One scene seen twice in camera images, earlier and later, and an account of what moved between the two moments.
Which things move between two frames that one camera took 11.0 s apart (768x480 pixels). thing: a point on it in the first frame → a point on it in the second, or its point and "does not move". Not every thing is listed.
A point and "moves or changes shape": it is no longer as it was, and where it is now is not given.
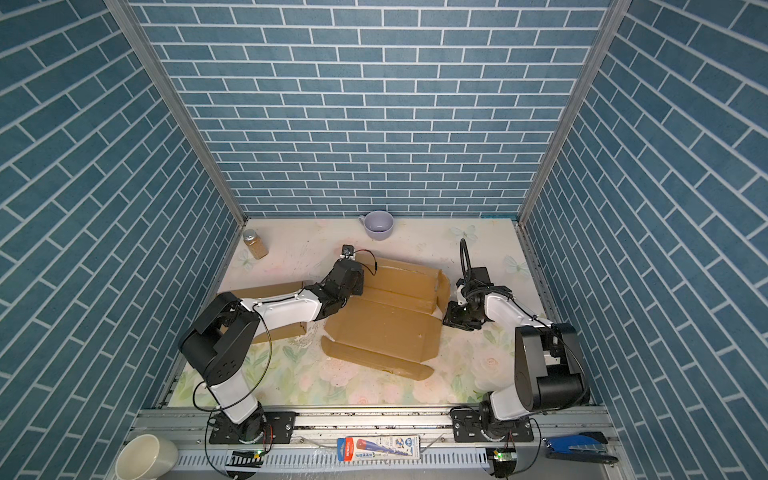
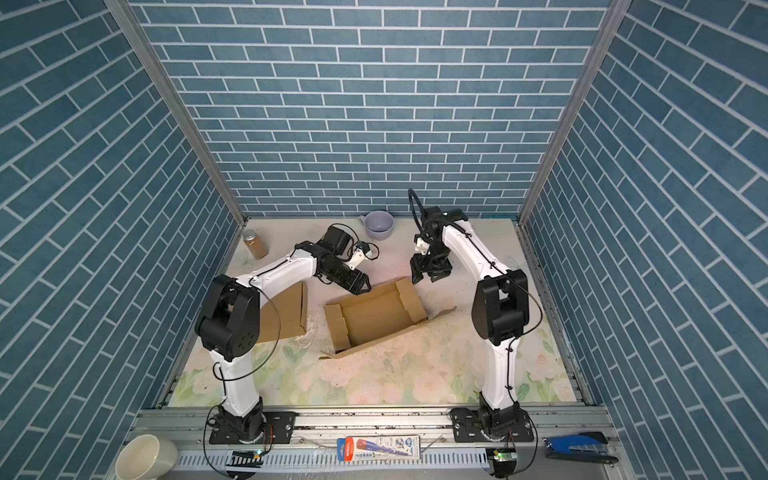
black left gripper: [359, 288] → [357, 287]
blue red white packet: [378, 448] does not move
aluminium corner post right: [602, 42] does not move
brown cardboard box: [396, 325] moves or changes shape
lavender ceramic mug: [378, 224] does not move
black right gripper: [452, 318] → [418, 267]
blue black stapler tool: [585, 447] does not move
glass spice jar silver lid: [255, 244] does not move
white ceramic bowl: [145, 457] does not move
